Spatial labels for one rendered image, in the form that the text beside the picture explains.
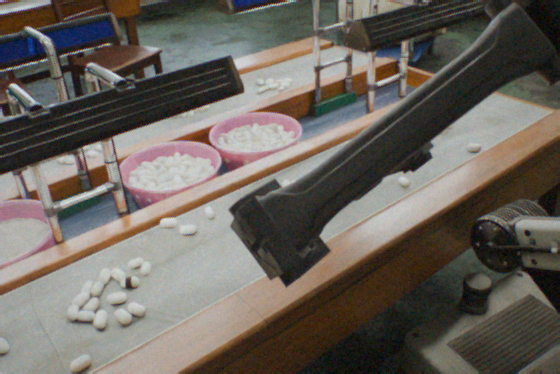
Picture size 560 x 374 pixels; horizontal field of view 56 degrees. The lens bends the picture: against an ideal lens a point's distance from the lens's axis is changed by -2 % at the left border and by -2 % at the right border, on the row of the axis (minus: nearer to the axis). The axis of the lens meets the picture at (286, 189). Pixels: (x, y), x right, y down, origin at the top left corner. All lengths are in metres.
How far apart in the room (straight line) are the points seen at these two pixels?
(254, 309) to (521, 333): 0.69
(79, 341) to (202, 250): 0.31
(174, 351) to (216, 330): 0.08
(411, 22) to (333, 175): 0.96
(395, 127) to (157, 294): 0.68
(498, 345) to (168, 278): 0.75
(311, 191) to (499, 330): 0.94
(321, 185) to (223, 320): 0.49
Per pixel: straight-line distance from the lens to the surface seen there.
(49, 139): 0.94
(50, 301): 1.13
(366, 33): 1.31
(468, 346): 1.33
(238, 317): 0.95
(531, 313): 1.45
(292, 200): 0.51
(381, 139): 0.51
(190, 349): 0.92
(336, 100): 1.91
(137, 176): 1.49
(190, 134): 1.60
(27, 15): 3.75
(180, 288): 1.07
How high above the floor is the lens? 1.43
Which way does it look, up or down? 32 degrees down
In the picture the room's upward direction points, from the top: 3 degrees counter-clockwise
